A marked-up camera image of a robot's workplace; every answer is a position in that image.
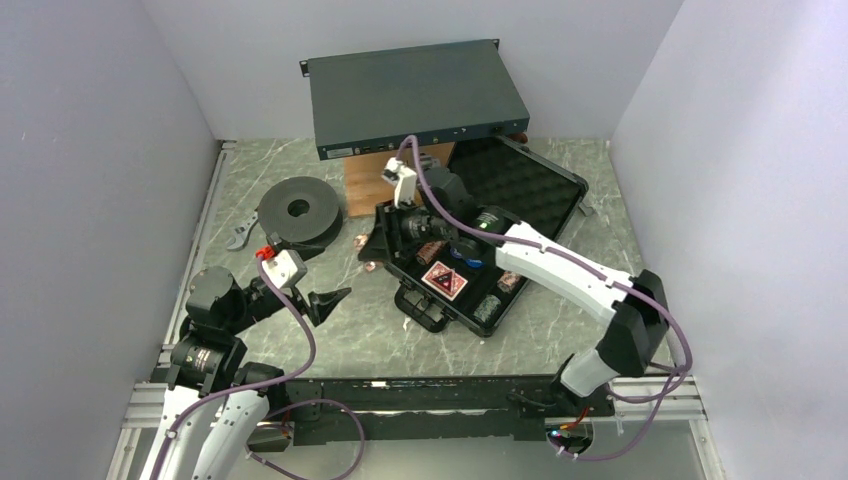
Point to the brown orange chip stack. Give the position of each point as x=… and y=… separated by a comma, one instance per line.
x=429, y=251

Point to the wooden board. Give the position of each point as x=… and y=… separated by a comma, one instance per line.
x=364, y=187

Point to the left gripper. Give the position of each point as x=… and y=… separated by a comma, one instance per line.
x=320, y=303

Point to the grey metal stand bracket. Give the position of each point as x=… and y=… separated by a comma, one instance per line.
x=424, y=159

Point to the black poker set case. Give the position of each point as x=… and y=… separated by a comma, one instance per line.
x=488, y=184

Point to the grey rack server box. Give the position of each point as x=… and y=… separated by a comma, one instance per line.
x=369, y=102

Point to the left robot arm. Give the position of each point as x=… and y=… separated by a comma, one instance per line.
x=214, y=398

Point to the green blue chip stack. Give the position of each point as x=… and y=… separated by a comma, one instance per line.
x=486, y=310

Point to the black filament spool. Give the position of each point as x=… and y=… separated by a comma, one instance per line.
x=304, y=210

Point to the red playing card deck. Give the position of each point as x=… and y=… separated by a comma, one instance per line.
x=423, y=279

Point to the silver wrench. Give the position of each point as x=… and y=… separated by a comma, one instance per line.
x=241, y=233

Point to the red black triangle token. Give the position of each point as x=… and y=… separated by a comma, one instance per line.
x=446, y=280

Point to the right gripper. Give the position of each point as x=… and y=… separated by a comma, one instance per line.
x=383, y=244

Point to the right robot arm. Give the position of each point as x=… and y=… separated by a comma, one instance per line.
x=631, y=310

